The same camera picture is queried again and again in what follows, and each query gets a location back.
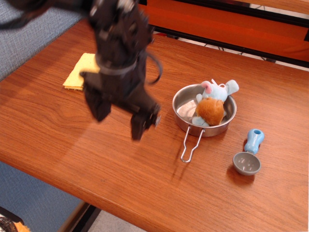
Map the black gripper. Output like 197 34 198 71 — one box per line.
80 55 161 141

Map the blue and brown plush toy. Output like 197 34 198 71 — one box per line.
192 79 239 127

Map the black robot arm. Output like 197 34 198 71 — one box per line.
0 0 160 140

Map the folded yellow towel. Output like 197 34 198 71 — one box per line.
63 53 99 91

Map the stainless steel pan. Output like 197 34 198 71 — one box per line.
172 81 239 163

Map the orange fuzzy object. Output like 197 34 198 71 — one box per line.
0 217 30 232

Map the blue handled grey scoop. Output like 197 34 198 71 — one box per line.
233 129 265 176

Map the orange panel black frame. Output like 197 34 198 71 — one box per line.
140 0 309 67

